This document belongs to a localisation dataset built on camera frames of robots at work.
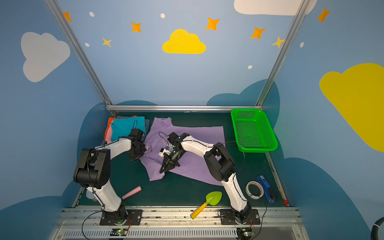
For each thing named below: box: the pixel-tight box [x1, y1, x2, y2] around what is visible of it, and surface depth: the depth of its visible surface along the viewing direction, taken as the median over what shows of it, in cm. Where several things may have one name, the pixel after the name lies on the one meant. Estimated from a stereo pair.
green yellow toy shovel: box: [190, 191, 222, 220], surface depth 80 cm
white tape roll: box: [245, 181, 264, 200], surface depth 85 cm
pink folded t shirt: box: [105, 119, 114, 144], surface depth 105 cm
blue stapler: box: [257, 175, 275, 204], surface depth 84 cm
